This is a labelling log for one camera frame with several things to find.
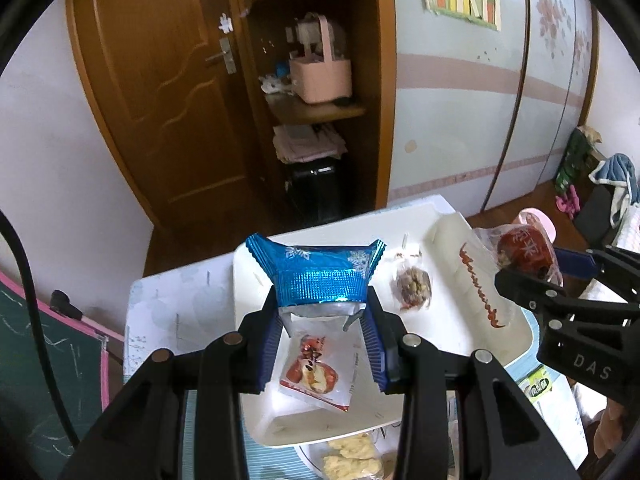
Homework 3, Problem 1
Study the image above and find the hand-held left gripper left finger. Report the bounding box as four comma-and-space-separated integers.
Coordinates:
57, 287, 296, 480

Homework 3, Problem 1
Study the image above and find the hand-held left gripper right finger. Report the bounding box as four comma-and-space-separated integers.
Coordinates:
345, 285, 581, 480

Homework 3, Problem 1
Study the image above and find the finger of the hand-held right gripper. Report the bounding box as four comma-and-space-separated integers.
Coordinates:
552, 246, 640, 303
494, 267, 640, 322

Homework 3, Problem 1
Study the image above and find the red snack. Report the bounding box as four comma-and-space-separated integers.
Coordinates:
472, 224, 563, 286

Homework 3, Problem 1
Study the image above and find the white plastic container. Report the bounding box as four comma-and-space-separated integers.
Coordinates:
232, 203, 533, 448

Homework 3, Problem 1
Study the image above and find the blue foil snack packet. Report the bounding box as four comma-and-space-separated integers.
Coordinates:
245, 233, 388, 337

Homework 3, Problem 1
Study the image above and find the yellow pastry clear packet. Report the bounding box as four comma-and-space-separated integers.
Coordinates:
322, 452, 384, 480
329, 434, 379, 461

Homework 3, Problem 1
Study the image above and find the person's right hand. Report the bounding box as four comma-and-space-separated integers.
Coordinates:
596, 396, 640, 462

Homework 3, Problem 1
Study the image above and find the black chair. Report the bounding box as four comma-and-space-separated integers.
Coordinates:
575, 185, 626, 251

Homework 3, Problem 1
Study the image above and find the white red fruit snack packet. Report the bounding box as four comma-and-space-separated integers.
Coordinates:
279, 332, 357, 413

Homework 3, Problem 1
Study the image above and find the pink plastic stool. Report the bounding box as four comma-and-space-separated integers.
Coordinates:
517, 208, 558, 246

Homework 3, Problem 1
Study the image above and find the green snack packet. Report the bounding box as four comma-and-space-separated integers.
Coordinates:
517, 364, 553, 403

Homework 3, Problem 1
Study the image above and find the pink plastic toy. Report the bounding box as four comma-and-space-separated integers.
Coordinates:
556, 185, 581, 218

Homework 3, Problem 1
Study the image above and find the brown nut snack clear wrapper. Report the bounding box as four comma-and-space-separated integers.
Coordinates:
389, 250, 433, 313

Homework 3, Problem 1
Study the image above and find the white packet with red print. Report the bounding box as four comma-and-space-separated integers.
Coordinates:
431, 212, 518, 331

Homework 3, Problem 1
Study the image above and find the blue white towel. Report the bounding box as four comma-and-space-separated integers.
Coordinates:
590, 152, 638, 226

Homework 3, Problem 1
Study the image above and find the green garment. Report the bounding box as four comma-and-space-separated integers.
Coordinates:
552, 127, 601, 196

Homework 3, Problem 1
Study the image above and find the black box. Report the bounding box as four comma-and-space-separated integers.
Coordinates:
285, 157, 351, 226

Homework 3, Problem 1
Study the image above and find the floral sliding wardrobe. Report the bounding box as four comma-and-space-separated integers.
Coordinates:
390, 0, 601, 211

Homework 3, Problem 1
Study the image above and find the black easel knob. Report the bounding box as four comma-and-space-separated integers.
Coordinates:
50, 290, 83, 321

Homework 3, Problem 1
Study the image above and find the stack of folded cloths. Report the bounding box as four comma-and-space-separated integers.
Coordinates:
272, 122, 348, 163

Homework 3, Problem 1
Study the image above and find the wooden shelf unit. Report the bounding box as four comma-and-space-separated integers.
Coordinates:
225, 0, 398, 231

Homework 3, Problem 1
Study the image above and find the small white toy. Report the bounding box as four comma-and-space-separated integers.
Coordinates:
260, 74, 296, 96

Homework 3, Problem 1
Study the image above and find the pink basket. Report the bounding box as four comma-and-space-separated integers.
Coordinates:
289, 15, 353, 106

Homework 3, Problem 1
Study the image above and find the brown wooden door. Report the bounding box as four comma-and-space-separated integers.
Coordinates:
65, 0, 261, 233

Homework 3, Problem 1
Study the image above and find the grey plush toy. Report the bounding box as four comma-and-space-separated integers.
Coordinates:
292, 12, 348, 58

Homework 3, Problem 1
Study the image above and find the black cable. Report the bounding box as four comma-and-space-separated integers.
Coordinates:
0, 210, 81, 446

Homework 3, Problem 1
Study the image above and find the green chalkboard pink frame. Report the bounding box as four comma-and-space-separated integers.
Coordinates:
0, 270, 111, 480

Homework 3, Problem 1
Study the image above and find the metal door handle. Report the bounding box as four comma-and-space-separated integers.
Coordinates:
205, 37, 236, 75

